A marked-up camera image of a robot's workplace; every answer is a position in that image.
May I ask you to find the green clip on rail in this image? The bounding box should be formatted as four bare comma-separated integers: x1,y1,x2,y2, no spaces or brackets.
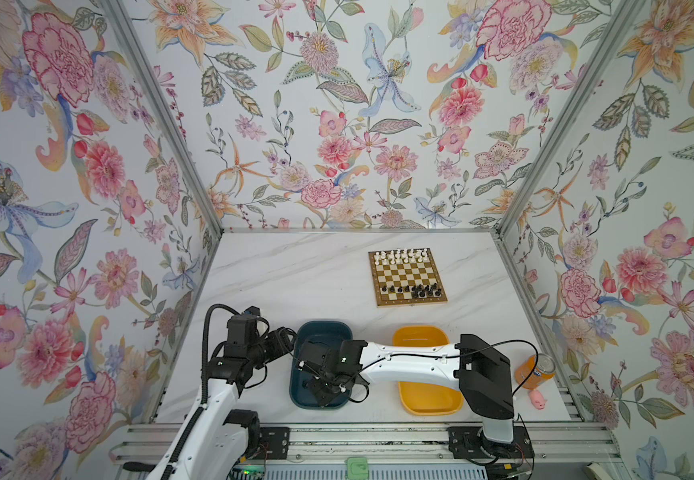
346,457,370,480

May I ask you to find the pink pig toy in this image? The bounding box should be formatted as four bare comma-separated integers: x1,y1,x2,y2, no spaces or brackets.
529,389,547,410

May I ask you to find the wooden chess board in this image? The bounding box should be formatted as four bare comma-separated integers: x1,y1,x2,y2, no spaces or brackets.
368,248,448,307

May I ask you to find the yellow plastic tray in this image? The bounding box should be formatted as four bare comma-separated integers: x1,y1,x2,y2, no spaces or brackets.
393,326,465,417

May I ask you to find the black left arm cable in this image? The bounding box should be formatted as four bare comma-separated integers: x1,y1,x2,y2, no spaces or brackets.
160,303,241,480

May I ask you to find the orange drink can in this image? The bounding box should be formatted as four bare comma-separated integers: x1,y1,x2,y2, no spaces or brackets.
515,353,557,390

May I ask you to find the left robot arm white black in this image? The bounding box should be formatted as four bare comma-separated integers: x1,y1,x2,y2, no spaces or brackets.
147,304,295,479

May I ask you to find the dark teal plastic tray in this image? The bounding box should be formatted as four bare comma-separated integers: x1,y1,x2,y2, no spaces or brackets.
289,320,353,410

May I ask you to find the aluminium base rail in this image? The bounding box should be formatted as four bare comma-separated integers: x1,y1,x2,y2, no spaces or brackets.
110,421,621,465

